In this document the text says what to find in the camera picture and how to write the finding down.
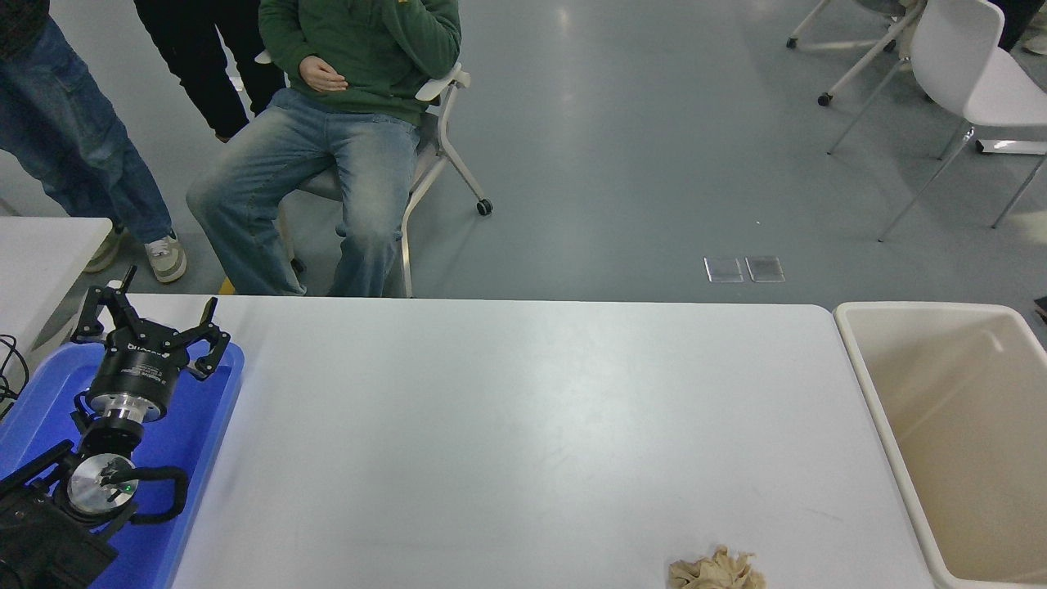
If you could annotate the large pale bin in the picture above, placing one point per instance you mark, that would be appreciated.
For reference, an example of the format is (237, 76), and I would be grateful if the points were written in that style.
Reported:
(965, 425)

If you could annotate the standing person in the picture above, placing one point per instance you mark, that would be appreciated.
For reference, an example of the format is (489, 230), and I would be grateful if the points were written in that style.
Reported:
(65, 123)
(204, 57)

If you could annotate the seated person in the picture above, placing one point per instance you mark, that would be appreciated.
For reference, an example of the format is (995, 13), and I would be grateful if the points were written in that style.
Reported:
(327, 164)

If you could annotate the crumpled tan paper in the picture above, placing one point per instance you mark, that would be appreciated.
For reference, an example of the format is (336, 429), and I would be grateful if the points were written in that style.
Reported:
(716, 573)

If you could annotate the clear floor plate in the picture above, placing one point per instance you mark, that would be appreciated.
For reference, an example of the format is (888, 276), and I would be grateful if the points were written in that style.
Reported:
(724, 269)
(765, 268)

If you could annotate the seated person's right hand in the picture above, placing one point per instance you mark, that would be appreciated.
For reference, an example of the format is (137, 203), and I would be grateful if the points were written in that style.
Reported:
(321, 76)

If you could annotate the grey office chair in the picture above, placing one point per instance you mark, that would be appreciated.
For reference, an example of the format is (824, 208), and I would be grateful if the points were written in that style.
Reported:
(433, 155)

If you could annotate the white shell chair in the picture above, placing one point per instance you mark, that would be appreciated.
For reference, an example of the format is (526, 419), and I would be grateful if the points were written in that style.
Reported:
(957, 49)

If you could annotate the blue plastic tray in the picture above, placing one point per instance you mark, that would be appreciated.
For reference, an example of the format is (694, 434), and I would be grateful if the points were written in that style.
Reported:
(204, 425)

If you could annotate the white side table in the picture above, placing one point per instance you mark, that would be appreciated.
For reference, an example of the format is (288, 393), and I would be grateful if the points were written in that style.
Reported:
(41, 262)

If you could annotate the white table foot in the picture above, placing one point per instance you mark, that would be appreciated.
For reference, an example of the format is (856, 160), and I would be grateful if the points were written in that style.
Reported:
(1010, 146)

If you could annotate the white rolling chair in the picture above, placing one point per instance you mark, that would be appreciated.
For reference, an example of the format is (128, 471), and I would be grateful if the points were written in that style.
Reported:
(863, 64)

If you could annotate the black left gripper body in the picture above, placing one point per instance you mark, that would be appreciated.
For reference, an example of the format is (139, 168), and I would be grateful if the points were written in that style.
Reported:
(139, 372)

